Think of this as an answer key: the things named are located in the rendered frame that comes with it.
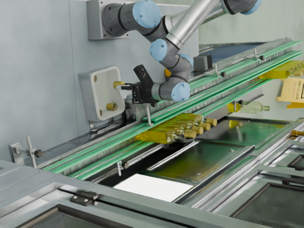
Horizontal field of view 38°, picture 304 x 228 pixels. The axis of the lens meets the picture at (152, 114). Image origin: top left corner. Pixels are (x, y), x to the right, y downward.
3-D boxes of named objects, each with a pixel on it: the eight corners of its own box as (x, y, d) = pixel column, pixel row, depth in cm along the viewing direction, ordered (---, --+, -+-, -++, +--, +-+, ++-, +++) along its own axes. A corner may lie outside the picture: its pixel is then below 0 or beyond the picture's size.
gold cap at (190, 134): (184, 138, 202) (192, 139, 199) (183, 130, 201) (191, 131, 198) (188, 136, 204) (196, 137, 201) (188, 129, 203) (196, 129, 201)
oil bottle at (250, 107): (229, 112, 275) (268, 115, 258) (226, 104, 273) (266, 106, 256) (233, 107, 279) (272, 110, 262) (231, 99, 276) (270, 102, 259)
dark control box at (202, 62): (193, 70, 266) (205, 70, 261) (192, 57, 264) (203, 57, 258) (201, 67, 272) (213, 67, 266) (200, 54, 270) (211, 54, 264)
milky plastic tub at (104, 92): (87, 121, 205) (99, 122, 199) (78, 73, 199) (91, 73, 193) (113, 110, 217) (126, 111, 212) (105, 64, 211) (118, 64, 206)
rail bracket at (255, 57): (243, 60, 285) (262, 60, 276) (242, 49, 283) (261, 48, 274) (246, 59, 288) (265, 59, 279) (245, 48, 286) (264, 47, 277)
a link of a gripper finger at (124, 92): (113, 99, 195) (130, 99, 190) (111, 86, 194) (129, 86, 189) (117, 97, 198) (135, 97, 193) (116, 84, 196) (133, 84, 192)
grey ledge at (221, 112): (168, 138, 246) (184, 140, 239) (165, 123, 244) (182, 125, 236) (250, 94, 314) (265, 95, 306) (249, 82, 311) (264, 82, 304)
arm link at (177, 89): (194, 86, 179) (188, 105, 176) (173, 85, 186) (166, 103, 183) (184, 77, 173) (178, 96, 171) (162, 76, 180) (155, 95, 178)
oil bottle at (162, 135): (136, 140, 213) (171, 145, 199) (134, 129, 211) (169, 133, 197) (144, 136, 217) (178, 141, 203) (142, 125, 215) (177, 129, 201)
